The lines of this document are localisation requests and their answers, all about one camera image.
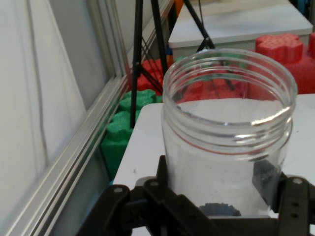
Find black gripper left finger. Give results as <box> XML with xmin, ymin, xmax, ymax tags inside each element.
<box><xmin>76</xmin><ymin>154</ymin><xmax>222</xmax><ymax>236</ymax></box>

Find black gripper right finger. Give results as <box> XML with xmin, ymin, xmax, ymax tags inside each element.
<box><xmin>251</xmin><ymin>159</ymin><xmax>315</xmax><ymax>236</ymax></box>

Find black seeds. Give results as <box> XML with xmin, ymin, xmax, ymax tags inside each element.
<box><xmin>198</xmin><ymin>202</ymin><xmax>242</xmax><ymax>217</ymax></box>

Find clear plastic jar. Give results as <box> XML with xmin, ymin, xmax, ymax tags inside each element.
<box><xmin>161</xmin><ymin>48</ymin><xmax>298</xmax><ymax>218</ymax></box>

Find green foam block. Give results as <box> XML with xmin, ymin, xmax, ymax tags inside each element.
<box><xmin>99</xmin><ymin>88</ymin><xmax>163</xmax><ymax>180</ymax></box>

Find large red foam block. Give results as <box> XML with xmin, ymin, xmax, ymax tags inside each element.
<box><xmin>247</xmin><ymin>31</ymin><xmax>315</xmax><ymax>95</ymax></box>

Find black tripod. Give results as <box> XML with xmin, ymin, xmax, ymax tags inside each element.
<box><xmin>129</xmin><ymin>0</ymin><xmax>237</xmax><ymax>129</ymax></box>

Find white side table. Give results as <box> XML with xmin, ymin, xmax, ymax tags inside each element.
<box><xmin>168</xmin><ymin>0</ymin><xmax>314</xmax><ymax>62</ymax></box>

